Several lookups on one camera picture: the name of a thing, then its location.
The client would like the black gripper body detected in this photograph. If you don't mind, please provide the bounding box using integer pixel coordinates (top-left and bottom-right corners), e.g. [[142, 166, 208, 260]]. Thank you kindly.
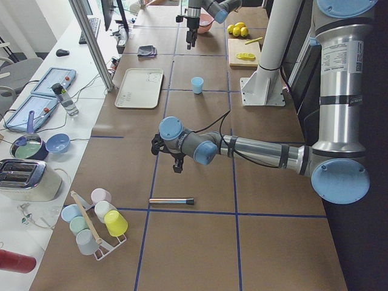
[[186, 17, 199, 34]]

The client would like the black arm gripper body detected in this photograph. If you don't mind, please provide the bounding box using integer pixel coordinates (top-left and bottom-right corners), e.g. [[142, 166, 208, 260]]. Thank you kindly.
[[170, 152, 186, 162]]

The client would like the steel muddler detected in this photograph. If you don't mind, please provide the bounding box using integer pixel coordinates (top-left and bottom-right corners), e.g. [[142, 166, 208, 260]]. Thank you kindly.
[[149, 198, 195, 206]]

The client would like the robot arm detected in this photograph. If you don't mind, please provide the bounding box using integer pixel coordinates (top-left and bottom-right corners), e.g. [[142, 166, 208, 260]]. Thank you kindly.
[[182, 0, 243, 50], [151, 1, 378, 204]]

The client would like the yellow cup on rack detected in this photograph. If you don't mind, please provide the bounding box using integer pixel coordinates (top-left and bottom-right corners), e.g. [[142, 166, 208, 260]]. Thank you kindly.
[[104, 210, 129, 237]]

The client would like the pink cup on rack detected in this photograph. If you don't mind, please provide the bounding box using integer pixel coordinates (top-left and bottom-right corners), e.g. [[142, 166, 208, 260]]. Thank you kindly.
[[90, 188, 112, 205]]

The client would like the mint green rack cup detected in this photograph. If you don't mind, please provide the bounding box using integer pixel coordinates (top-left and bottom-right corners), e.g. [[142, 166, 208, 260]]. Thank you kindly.
[[69, 216, 89, 236]]

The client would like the light blue rack cup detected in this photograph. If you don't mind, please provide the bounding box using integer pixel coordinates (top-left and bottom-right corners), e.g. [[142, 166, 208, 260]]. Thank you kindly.
[[61, 204, 82, 223]]

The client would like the grey rack cup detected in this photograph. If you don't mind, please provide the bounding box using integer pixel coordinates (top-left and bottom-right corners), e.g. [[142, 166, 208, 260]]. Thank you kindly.
[[76, 229, 99, 255]]

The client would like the pink bowl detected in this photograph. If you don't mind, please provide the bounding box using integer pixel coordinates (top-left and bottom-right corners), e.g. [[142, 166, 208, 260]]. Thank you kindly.
[[198, 13, 214, 34]]

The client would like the whole yellow lemon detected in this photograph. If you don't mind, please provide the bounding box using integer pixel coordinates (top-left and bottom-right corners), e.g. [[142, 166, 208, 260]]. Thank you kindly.
[[227, 24, 235, 34]]

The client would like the wooden cutting board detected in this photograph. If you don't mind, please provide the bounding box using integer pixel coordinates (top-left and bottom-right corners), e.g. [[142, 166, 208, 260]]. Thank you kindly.
[[228, 39, 261, 67]]

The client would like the grey folded cloth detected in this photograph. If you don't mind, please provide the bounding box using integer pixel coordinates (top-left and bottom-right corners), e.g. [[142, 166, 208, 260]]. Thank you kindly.
[[137, 45, 158, 58]]

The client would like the lemon slice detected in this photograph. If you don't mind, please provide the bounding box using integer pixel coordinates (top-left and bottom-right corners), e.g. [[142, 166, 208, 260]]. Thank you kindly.
[[245, 53, 256, 60], [236, 53, 246, 59]]

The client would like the cream bear tray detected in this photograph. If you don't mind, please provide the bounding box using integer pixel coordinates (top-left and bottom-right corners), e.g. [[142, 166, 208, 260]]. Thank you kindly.
[[115, 68, 164, 109]]

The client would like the black keyboard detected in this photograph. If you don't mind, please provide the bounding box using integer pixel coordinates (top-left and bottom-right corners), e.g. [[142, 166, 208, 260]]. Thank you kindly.
[[78, 17, 101, 45]]

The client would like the blue empty bowl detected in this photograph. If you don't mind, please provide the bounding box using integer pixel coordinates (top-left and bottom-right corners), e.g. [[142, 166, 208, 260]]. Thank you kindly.
[[45, 133, 70, 153]]

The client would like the clear water bottle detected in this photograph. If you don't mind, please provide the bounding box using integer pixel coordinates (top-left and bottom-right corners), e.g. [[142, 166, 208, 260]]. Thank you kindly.
[[51, 83, 79, 116]]

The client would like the black computer mouse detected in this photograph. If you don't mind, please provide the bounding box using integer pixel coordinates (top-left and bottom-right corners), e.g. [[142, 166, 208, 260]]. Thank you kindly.
[[56, 49, 70, 57]]

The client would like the teach pendant upper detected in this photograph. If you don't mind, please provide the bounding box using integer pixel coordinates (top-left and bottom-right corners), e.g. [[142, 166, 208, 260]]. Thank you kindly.
[[30, 67, 76, 97]]

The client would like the teach pendant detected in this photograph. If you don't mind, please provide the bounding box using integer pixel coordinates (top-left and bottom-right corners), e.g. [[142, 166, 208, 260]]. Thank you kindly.
[[4, 95, 58, 132], [30, 67, 76, 97]]

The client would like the teach pendant lower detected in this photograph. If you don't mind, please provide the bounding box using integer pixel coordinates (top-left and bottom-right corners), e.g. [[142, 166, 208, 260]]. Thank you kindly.
[[4, 95, 58, 132]]

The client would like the dark blue bowl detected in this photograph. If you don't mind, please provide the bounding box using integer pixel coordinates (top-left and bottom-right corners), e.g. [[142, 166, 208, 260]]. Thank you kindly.
[[9, 110, 49, 161]]

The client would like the cream toaster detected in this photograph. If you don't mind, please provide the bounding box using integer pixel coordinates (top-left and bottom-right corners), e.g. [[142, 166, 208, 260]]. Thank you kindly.
[[1, 159, 62, 202]]

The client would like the red bottle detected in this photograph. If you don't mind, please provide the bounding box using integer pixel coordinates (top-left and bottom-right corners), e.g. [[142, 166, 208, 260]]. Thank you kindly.
[[1, 249, 36, 273]]

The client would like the yellow knife handle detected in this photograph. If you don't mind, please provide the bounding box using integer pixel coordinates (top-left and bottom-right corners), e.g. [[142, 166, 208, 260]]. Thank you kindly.
[[244, 37, 263, 45]]

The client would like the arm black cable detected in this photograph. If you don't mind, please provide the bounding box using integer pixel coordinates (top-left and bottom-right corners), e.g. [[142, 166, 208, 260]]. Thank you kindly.
[[193, 110, 279, 168]]

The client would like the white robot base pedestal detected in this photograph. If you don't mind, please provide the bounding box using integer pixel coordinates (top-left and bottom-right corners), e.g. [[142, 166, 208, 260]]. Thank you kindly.
[[240, 0, 302, 106]]

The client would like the aluminium frame post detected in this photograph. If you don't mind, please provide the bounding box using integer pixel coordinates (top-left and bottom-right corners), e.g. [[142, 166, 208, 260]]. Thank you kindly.
[[69, 0, 114, 92]]

